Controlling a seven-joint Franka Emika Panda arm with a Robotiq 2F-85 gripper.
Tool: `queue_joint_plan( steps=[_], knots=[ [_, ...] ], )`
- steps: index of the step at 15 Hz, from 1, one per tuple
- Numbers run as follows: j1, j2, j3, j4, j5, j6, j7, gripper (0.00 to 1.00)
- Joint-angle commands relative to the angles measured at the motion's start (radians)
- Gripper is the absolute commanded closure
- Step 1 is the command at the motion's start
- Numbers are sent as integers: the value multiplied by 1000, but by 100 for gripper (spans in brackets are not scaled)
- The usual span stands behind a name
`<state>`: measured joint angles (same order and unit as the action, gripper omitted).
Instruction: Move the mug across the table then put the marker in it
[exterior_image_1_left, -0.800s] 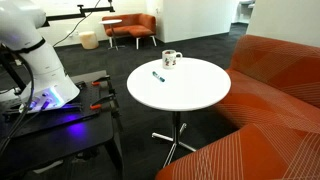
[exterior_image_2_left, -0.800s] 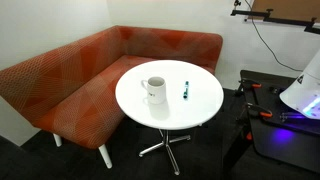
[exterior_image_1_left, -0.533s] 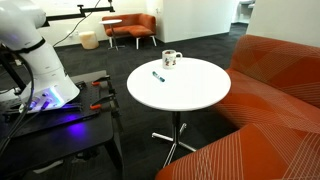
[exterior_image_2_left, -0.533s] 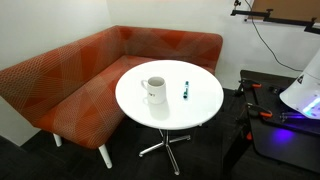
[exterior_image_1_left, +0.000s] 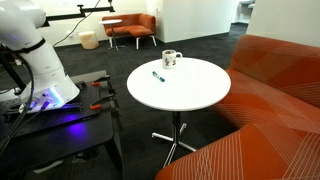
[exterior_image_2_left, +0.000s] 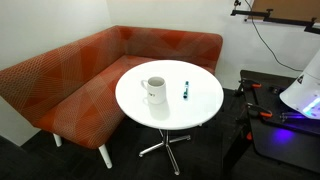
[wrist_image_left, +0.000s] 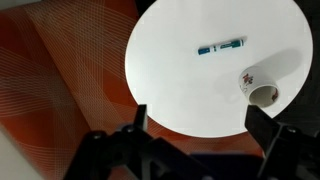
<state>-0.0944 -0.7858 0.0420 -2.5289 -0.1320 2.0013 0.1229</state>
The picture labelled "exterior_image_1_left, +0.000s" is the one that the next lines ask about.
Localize white mug with red print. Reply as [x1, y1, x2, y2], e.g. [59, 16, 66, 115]
[161, 49, 184, 70]

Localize white power strip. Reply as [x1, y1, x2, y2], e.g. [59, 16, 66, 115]
[32, 159, 65, 175]

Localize beige cylindrical stool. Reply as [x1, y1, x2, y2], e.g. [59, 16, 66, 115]
[78, 30, 100, 51]

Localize green dry erase marker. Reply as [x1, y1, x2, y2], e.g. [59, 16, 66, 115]
[152, 70, 166, 83]

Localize chrome pedestal table base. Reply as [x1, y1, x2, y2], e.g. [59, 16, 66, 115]
[151, 111, 198, 169]

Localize small white round side table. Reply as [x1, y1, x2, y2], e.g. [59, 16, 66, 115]
[98, 18, 126, 51]

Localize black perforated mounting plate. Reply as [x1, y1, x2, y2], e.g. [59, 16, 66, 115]
[0, 79, 102, 137]

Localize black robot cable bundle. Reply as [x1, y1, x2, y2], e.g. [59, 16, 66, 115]
[0, 49, 37, 155]

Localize thin black hanging cable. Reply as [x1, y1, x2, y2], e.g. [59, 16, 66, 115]
[52, 0, 102, 48]

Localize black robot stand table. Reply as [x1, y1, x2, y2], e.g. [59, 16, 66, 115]
[0, 69, 126, 180]

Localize small orange sofa white legs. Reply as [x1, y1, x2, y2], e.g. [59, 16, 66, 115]
[101, 13, 158, 50]

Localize black clamp with orange handle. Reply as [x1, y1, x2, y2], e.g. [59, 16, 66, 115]
[90, 75, 116, 95]
[89, 93, 118, 112]

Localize large orange patterned sofa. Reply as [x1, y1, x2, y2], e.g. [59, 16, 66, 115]
[154, 34, 320, 180]

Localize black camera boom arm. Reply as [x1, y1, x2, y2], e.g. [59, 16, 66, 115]
[41, 0, 116, 28]

